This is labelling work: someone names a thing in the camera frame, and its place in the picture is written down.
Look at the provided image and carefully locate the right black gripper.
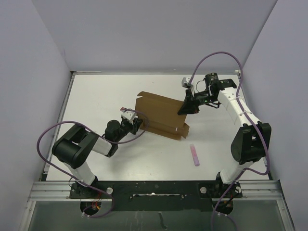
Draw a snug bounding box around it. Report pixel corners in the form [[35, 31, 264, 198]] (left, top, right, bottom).
[[177, 89, 216, 115]]

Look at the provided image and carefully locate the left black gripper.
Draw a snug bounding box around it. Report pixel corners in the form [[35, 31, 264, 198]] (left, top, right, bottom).
[[114, 117, 142, 142]]

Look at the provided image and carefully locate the brown cardboard box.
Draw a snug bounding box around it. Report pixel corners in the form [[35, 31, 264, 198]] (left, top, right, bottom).
[[135, 91, 190, 140]]

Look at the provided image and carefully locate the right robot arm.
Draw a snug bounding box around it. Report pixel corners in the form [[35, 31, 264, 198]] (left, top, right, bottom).
[[178, 73, 271, 197]]

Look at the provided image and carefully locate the pink purple marker pen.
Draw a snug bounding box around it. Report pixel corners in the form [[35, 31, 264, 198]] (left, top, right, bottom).
[[190, 144, 200, 167]]

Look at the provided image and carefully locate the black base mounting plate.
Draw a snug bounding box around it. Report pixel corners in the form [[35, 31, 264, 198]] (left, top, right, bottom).
[[69, 180, 243, 214]]

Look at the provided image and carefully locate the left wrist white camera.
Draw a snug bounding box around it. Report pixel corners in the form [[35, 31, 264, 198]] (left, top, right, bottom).
[[120, 107, 137, 125]]

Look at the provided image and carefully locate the wrist white camera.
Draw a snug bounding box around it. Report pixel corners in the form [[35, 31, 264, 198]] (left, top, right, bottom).
[[181, 77, 194, 90], [120, 107, 137, 125]]

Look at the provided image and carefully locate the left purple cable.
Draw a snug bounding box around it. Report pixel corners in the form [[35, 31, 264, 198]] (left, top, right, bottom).
[[36, 107, 150, 218]]

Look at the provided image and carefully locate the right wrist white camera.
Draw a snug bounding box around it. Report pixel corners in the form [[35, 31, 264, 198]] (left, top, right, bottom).
[[181, 77, 194, 90]]

